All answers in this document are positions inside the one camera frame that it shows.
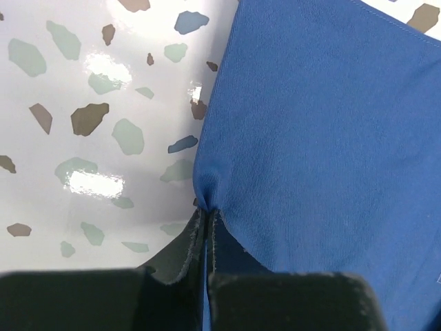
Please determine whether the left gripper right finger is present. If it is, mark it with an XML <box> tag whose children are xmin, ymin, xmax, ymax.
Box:
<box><xmin>207</xmin><ymin>210</ymin><xmax>387</xmax><ymax>331</ymax></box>

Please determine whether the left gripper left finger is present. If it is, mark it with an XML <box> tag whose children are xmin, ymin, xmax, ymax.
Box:
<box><xmin>1</xmin><ymin>210</ymin><xmax>206</xmax><ymax>331</ymax></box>

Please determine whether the blue surgical cloth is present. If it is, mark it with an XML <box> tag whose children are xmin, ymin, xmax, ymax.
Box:
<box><xmin>193</xmin><ymin>1</ymin><xmax>440</xmax><ymax>330</ymax></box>

